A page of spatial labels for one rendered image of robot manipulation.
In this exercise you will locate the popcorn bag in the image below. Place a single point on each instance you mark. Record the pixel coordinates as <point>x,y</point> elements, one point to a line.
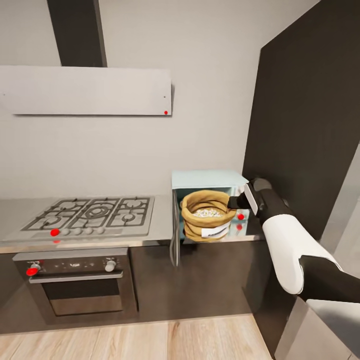
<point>206,228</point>

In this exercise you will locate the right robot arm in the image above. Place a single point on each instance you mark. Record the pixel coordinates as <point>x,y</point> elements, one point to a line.
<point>302,266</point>

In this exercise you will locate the microwave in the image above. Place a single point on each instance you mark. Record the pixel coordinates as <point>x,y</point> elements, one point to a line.
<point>183,183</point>

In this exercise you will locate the oven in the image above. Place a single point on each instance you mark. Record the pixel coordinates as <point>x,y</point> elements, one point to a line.
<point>80,285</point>

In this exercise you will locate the fridge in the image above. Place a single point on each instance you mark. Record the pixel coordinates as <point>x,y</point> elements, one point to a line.
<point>304,138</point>

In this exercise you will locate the burner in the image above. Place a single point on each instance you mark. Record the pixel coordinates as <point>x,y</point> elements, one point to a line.
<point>88,217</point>

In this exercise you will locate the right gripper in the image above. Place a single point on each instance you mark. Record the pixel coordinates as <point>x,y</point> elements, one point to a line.
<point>236,202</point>

